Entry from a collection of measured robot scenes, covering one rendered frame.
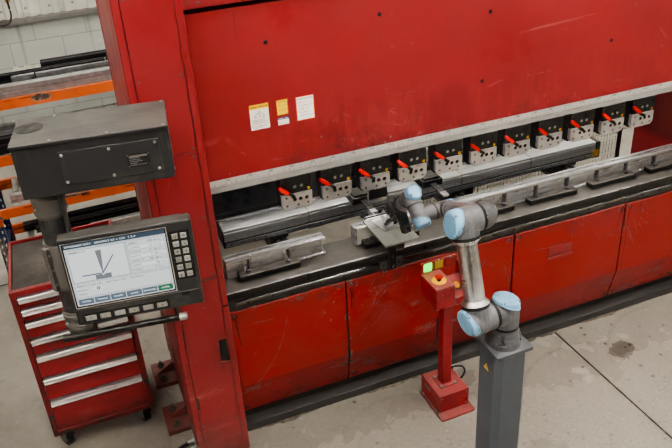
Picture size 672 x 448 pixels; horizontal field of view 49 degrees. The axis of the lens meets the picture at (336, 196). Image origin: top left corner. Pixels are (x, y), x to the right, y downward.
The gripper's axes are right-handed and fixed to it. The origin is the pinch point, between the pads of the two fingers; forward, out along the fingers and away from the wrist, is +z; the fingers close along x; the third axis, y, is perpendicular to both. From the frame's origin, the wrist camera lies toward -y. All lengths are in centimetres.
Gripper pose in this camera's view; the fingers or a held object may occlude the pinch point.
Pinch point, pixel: (389, 225)
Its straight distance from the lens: 360.7
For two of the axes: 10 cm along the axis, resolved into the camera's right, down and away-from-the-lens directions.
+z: -2.8, 4.3, 8.6
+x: -8.6, 2.8, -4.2
